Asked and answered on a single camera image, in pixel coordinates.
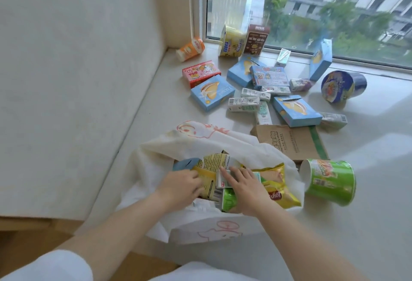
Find person's right hand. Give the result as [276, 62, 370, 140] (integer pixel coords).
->
[219, 166, 275, 218]

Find person's left hand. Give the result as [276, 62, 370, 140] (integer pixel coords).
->
[157, 170, 204, 213]

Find small white drink carton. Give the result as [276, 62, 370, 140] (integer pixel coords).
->
[216, 168, 262, 190]

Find yellow snack box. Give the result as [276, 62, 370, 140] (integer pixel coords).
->
[192, 153, 231, 202]

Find person's left forearm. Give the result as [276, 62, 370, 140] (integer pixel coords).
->
[55, 191, 176, 281]

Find person's right forearm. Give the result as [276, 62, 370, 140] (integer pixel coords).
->
[256, 202, 369, 281]

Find blue packet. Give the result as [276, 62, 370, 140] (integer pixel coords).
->
[173, 157, 203, 172]

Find green snack packet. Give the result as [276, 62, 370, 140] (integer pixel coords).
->
[221, 188, 240, 214]

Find white printed tote bag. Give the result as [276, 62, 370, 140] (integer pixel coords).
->
[116, 120, 306, 245]

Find yellow chips bag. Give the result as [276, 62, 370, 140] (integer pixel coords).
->
[254, 163, 302, 209]

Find brown cardboard box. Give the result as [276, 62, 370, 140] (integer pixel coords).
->
[250, 124, 329, 163]

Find white green drink carton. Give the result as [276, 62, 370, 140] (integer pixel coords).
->
[241, 88, 271, 102]
[256, 101, 273, 125]
[319, 112, 348, 130]
[261, 86, 291, 95]
[228, 97, 261, 112]

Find blue cookie box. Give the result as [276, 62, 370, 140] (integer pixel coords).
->
[190, 75, 236, 112]
[273, 95, 323, 128]
[309, 39, 333, 82]
[227, 55, 268, 89]

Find green noodle cup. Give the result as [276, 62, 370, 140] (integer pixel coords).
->
[299, 159, 357, 207]

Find blue cartoon printed box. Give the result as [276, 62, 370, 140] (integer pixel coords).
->
[250, 66, 290, 90]

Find purple drink carton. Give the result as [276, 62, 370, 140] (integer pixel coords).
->
[289, 78, 314, 92]

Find red cartoon snack box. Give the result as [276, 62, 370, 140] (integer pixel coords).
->
[182, 60, 221, 89]

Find silver drink carton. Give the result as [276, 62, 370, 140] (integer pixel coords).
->
[274, 48, 292, 68]

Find yellow snack carton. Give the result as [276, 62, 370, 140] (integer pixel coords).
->
[218, 25, 247, 58]

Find blue noodle cup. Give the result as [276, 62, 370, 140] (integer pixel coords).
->
[321, 70, 368, 104]

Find brown biscuit box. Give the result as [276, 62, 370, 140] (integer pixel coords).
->
[243, 24, 271, 56]

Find white shirt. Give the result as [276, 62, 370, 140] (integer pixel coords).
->
[0, 249, 258, 281]

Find green trees outside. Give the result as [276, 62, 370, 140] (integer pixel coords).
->
[264, 0, 412, 65]

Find white window frame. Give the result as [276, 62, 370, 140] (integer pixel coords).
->
[190, 0, 412, 81]

